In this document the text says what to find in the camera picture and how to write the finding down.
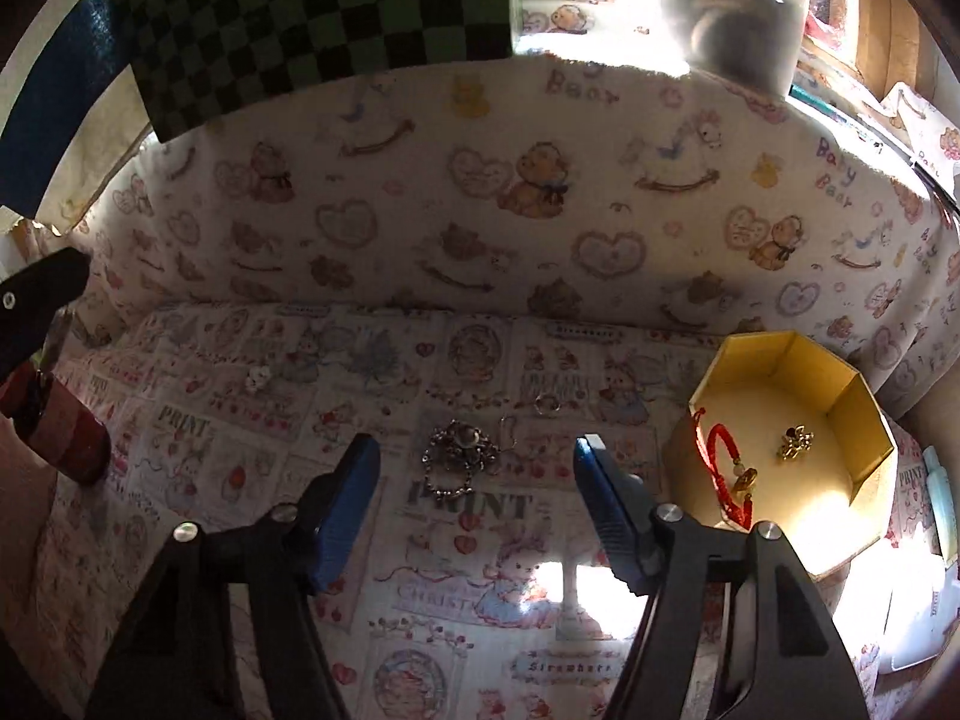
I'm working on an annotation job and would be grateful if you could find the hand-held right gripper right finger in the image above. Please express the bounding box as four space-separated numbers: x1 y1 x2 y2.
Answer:
573 434 875 720

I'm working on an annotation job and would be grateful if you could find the green black checkered cloth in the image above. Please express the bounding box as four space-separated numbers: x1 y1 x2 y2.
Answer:
111 0 518 144

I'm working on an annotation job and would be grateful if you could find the teal pen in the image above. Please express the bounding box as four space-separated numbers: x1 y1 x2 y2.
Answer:
787 84 850 122

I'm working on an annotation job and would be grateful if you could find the bear print blanket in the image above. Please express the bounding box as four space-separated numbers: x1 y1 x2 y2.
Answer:
45 52 960 410

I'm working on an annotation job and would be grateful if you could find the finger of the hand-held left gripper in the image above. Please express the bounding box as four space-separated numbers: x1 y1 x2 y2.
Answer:
0 247 92 380

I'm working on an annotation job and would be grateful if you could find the gold octagonal box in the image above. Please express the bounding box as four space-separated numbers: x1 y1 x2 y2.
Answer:
660 330 899 581

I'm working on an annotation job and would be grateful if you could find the gold flower brooch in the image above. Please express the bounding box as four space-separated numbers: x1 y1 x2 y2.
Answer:
776 424 817 461

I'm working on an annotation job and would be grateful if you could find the silver rhinestone bracelet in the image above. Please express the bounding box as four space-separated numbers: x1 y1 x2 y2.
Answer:
421 420 520 497

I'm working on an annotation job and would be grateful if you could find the red cord bracelet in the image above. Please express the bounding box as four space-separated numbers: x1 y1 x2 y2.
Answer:
691 406 759 530

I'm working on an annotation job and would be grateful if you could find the bear print card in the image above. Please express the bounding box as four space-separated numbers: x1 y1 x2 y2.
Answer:
877 81 960 182

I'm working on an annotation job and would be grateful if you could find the translucent plastic container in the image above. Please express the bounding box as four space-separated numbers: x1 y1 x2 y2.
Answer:
658 0 826 95

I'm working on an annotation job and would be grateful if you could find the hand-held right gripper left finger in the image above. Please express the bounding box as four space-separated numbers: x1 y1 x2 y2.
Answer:
84 433 383 720

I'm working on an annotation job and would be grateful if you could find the white paper sheet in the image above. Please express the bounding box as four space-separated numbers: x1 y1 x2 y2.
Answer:
874 561 958 677

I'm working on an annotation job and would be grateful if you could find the patchwork print blanket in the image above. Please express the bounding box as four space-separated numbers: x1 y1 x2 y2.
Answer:
30 300 935 720

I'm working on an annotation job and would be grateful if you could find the dark blue cloth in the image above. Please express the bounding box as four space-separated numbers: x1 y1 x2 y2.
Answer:
0 0 148 215

